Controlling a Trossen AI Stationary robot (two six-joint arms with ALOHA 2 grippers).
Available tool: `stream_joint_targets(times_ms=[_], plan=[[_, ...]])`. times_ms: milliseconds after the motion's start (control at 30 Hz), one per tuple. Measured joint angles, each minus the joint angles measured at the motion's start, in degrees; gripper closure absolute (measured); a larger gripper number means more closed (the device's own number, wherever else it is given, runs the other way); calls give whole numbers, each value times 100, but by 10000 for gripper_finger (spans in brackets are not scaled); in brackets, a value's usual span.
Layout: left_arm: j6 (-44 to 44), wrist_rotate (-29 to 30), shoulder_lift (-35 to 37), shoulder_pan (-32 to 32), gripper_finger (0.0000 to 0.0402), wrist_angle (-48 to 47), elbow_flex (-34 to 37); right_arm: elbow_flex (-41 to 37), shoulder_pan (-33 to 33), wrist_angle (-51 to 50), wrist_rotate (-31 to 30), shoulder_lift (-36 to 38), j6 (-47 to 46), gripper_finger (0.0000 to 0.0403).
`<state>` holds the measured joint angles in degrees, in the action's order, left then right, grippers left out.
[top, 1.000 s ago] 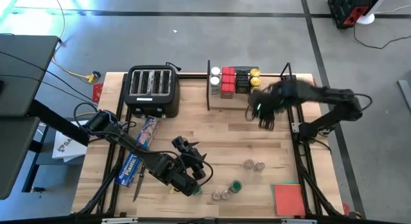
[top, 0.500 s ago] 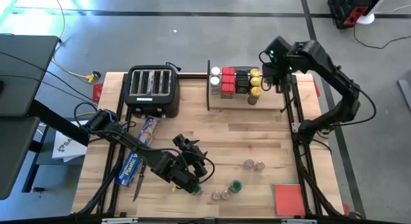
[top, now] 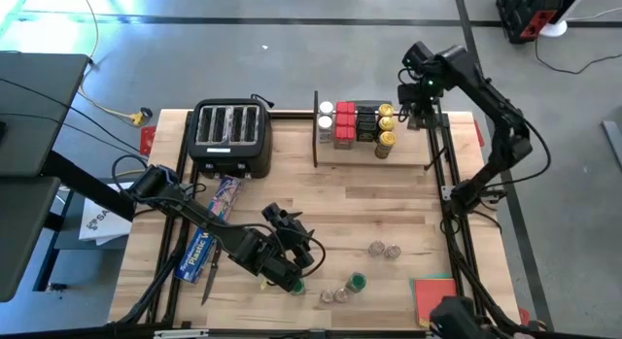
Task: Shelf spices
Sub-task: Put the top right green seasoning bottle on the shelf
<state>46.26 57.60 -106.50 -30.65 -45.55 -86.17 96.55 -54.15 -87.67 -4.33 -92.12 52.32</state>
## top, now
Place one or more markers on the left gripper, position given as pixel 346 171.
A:
pixel 291 239

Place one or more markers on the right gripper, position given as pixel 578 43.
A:
pixel 420 98

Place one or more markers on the black spice tin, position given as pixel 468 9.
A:
pixel 367 124
pixel 367 135
pixel 367 111

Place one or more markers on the white-lid glass spice jar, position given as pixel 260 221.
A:
pixel 325 122
pixel 326 107

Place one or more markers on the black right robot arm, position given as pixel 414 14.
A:
pixel 500 111

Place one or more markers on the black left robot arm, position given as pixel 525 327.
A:
pixel 228 237

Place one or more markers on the wooden shelf black metal ends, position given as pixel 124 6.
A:
pixel 403 154

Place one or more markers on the red table clamp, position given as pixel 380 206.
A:
pixel 479 134
pixel 148 137
pixel 523 315

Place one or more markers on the blue plastic wrap box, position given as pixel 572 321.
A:
pixel 194 259

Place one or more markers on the black four-slot toaster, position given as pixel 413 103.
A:
pixel 228 125

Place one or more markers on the black red crate stack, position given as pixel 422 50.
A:
pixel 525 13

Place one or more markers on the red flexible mat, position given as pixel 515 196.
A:
pixel 435 295

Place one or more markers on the white floor stand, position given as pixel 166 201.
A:
pixel 553 29

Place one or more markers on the grey metal bar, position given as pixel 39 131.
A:
pixel 613 140

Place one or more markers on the white printed paper bag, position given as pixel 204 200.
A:
pixel 99 227

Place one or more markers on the black desk support beam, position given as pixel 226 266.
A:
pixel 87 186

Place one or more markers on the small black desk foot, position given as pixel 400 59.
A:
pixel 56 287

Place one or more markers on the dark grey desk panel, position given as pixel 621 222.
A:
pixel 34 135
pixel 19 232

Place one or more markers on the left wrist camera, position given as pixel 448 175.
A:
pixel 273 213

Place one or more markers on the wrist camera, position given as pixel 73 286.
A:
pixel 273 213
pixel 417 55

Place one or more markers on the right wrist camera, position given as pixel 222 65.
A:
pixel 417 55

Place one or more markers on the black aluminium rig frame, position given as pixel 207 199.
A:
pixel 291 114

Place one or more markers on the silver metal bracket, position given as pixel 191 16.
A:
pixel 182 334

